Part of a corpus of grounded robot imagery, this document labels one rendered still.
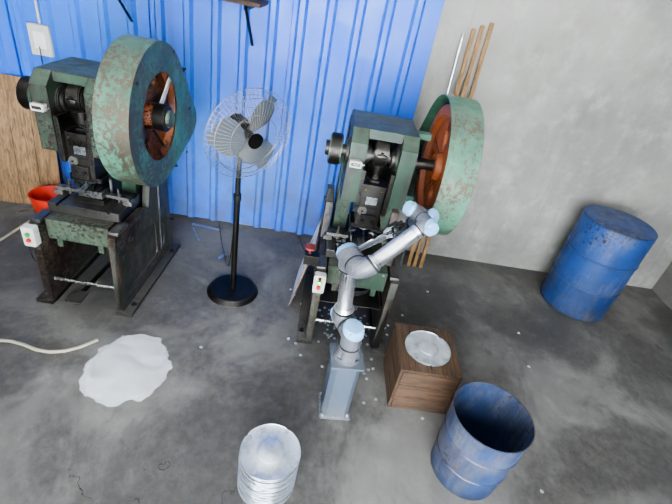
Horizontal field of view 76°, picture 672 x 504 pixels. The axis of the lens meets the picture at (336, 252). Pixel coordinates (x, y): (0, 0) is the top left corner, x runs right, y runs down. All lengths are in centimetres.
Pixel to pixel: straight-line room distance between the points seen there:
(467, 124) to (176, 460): 231
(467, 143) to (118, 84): 177
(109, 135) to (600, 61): 352
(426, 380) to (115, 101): 226
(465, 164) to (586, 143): 214
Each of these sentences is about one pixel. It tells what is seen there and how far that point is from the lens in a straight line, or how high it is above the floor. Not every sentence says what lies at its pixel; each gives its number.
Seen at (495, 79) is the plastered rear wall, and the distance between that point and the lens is 391.
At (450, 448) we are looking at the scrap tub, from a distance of 252.
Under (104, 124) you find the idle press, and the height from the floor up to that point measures 139.
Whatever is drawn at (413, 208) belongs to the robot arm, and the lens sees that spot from 213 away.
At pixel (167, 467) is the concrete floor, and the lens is 258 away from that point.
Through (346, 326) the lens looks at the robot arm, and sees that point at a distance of 230.
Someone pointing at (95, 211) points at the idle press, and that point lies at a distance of 313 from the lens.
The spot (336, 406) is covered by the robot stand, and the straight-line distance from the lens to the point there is 268.
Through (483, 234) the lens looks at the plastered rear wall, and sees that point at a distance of 446.
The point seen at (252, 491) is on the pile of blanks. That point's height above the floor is 15.
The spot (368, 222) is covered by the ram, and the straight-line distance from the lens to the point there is 274.
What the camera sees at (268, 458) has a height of 27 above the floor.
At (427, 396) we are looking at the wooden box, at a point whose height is 15.
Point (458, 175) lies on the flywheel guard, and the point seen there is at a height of 144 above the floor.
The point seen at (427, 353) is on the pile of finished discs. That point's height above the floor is 37.
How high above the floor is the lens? 222
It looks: 33 degrees down
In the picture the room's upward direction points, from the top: 12 degrees clockwise
